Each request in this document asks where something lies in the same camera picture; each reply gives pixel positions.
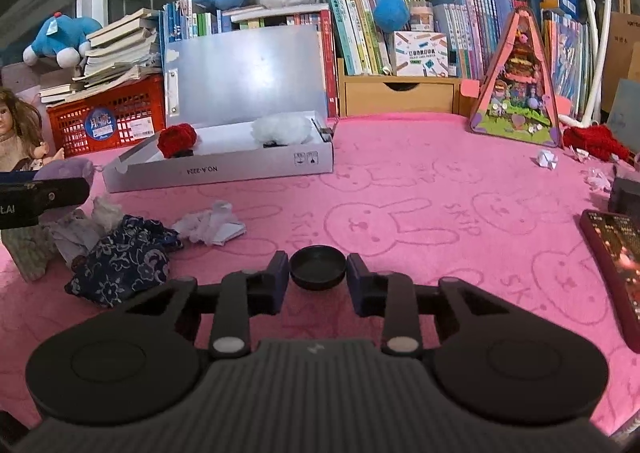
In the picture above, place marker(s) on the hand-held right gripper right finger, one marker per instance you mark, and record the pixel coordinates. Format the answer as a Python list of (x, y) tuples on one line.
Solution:
[(356, 283)]

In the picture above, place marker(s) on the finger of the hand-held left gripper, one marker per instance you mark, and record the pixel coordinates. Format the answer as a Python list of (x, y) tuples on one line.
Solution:
[(17, 177), (65, 193)]

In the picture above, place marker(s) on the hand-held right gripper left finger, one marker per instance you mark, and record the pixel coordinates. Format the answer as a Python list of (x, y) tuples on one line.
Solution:
[(281, 283)]

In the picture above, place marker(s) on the green checked cloth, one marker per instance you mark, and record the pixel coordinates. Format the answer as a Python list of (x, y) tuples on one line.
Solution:
[(30, 248)]

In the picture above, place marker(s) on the small white cloth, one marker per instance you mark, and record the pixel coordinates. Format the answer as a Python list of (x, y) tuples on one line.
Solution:
[(106, 213)]

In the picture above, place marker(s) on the pale floral cloth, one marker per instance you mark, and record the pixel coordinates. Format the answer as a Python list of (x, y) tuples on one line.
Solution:
[(75, 240)]

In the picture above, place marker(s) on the blue floral pouch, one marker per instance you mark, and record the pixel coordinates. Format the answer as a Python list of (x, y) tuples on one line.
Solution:
[(125, 263)]

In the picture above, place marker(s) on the white lace fabric pouch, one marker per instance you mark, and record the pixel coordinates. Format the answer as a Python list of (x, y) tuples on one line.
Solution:
[(207, 225)]

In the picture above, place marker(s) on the red knitted toy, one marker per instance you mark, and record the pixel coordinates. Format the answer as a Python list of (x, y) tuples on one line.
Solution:
[(176, 139)]

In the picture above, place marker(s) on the grey cardboard box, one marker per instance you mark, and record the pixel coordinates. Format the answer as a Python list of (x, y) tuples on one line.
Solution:
[(225, 168)]

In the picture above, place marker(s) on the white fluffy plush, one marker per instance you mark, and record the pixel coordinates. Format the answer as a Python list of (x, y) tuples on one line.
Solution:
[(282, 129)]

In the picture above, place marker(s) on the brown haired doll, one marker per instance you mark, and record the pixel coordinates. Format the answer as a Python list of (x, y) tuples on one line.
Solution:
[(17, 133)]

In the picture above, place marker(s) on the pink bunny print blanket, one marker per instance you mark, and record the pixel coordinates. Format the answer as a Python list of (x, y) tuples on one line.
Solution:
[(425, 213)]

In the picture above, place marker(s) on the red plastic crate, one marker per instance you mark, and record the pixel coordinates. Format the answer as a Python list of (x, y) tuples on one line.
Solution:
[(135, 108)]

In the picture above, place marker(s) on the stack of worn books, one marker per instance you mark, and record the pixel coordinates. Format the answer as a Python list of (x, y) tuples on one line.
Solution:
[(115, 58)]

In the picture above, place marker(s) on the blue white plush toy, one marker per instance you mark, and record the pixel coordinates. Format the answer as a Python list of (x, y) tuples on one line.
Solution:
[(55, 38)]

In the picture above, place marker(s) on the wooden drawer shelf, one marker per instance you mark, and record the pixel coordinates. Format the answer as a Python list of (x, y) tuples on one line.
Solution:
[(400, 98)]

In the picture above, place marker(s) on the crumpled white paper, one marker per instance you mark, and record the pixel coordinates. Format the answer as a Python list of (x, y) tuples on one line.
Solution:
[(597, 179), (547, 159)]

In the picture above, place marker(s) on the white printed carton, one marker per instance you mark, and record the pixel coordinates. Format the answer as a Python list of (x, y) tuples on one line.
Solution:
[(420, 55)]

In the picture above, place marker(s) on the triangular pink dollhouse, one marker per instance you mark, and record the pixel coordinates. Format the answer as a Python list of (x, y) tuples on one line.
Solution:
[(515, 93)]

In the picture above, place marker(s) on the phone in red case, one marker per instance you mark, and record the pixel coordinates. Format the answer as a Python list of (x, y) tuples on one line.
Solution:
[(615, 263)]

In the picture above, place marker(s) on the red knitted fabric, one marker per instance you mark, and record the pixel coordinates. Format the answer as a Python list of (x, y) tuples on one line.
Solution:
[(595, 140)]

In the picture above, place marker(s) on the dark grey box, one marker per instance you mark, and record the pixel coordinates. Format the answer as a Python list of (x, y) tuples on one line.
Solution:
[(625, 195)]

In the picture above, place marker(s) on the leaning picture books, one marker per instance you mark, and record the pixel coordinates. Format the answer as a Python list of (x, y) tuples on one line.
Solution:
[(570, 58)]

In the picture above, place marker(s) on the grey board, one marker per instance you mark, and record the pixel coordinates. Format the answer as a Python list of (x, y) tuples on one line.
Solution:
[(625, 110)]

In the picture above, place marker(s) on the white pipe stand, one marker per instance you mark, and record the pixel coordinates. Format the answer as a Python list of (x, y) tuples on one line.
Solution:
[(602, 33)]

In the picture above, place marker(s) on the brown cardboard box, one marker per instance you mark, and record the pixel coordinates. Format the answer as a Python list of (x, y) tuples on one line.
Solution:
[(625, 43)]

